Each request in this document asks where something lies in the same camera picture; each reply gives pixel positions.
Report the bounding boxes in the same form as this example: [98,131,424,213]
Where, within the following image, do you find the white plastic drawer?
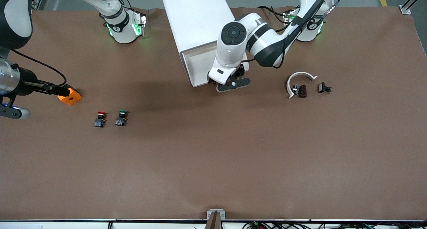
[182,41,250,88]

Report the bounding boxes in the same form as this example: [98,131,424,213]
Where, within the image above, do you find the white drawer cabinet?
[161,0,236,88]

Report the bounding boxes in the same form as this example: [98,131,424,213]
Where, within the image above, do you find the orange black switch box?
[57,85,82,106]

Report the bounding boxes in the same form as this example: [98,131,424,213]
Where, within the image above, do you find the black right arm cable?
[10,49,67,88]

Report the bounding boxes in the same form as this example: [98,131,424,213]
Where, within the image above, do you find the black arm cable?
[10,49,67,88]
[272,0,349,68]

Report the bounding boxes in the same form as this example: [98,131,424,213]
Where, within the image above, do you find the red push button switch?
[94,111,107,128]

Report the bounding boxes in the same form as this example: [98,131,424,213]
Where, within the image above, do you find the white half-ring pipe clamp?
[287,72,318,99]

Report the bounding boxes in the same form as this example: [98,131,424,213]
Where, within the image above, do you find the green push button switch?
[115,110,129,127]

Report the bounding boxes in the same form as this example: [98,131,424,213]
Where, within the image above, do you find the black base cable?
[259,6,288,24]

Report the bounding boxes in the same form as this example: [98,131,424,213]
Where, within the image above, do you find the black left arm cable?
[272,0,349,68]

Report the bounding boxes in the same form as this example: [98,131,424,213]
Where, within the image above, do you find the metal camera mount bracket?
[205,209,226,229]

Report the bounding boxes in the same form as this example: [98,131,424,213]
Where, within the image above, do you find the aluminium frame post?
[399,0,427,15]

